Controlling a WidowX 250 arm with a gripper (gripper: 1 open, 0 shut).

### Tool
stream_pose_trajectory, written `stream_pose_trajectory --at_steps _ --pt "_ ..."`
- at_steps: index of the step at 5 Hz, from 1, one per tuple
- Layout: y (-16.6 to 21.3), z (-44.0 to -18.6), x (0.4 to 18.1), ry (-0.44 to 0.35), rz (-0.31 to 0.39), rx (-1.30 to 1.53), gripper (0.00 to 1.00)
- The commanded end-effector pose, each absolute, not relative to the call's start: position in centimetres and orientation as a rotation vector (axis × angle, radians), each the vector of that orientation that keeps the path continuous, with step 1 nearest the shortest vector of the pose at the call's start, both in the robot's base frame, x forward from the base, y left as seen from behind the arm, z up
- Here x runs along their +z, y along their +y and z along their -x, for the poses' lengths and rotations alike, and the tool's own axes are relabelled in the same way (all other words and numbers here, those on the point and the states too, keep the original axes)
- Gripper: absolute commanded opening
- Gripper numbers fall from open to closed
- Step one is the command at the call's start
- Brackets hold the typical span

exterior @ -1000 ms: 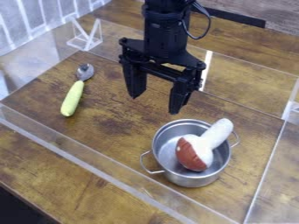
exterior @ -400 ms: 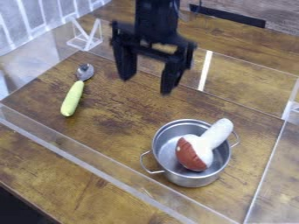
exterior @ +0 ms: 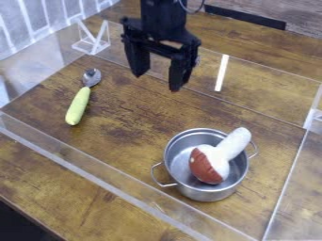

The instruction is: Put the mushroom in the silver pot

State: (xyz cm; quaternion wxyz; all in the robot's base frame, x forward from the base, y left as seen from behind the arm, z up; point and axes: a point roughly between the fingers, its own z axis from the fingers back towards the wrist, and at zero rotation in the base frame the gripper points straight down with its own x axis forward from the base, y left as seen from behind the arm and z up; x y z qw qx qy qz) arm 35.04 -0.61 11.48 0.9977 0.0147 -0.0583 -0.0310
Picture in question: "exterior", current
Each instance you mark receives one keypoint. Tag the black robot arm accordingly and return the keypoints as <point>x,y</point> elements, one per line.
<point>163,8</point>

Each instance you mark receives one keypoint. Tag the red plush mushroom toy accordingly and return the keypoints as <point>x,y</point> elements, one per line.
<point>209,160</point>

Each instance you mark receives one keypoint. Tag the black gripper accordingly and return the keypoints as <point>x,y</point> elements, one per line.
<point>161,35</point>

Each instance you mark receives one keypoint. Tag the spoon with yellow-green handle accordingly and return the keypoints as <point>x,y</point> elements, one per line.
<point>91,78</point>

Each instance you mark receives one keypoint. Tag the clear acrylic front barrier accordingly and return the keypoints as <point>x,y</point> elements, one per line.
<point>190,220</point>

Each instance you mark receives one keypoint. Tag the silver pot with handles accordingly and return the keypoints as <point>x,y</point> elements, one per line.
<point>171,172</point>

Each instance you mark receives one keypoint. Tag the black bar at table back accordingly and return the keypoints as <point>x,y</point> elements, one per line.
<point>246,17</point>

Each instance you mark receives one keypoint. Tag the clear acrylic triangular bracket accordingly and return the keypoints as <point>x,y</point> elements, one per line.
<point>93,44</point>

